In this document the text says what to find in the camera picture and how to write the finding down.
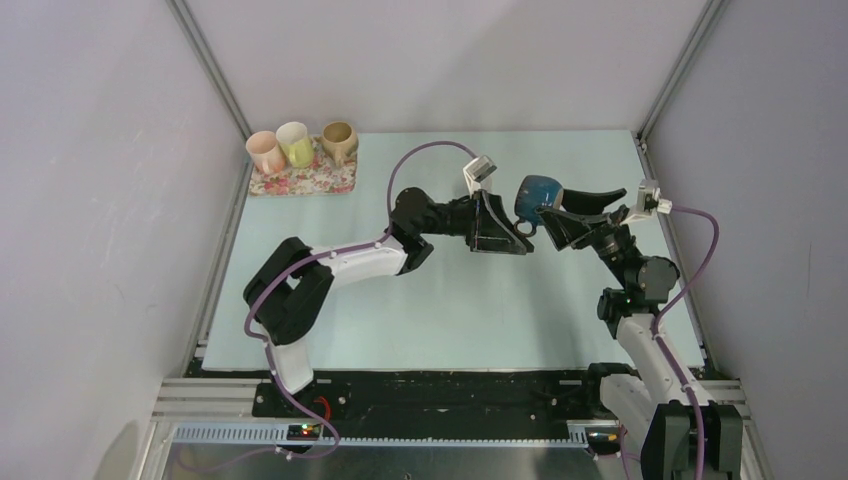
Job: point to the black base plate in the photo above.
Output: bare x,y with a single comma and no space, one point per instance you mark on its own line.
539,404

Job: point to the grey cable duct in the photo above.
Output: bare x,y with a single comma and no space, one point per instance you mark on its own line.
284,435

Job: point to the beige ceramic mug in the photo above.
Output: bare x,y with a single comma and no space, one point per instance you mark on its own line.
339,141

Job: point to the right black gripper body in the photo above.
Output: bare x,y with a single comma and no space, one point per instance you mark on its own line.
605,239

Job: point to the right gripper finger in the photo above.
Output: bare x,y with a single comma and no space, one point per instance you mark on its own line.
565,228
579,202

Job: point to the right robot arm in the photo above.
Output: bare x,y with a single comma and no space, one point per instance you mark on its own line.
682,432

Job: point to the floral placemat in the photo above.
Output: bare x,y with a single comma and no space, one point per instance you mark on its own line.
321,177

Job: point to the blue ceramic mug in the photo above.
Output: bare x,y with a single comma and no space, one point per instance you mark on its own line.
535,191

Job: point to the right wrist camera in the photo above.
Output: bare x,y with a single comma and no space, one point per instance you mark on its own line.
649,203

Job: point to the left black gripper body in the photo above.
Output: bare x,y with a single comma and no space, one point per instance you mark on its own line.
470,240

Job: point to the pink ceramic mug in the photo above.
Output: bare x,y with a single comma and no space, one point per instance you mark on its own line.
265,152

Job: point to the yellow ceramic mug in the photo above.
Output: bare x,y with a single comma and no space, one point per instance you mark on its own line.
296,144

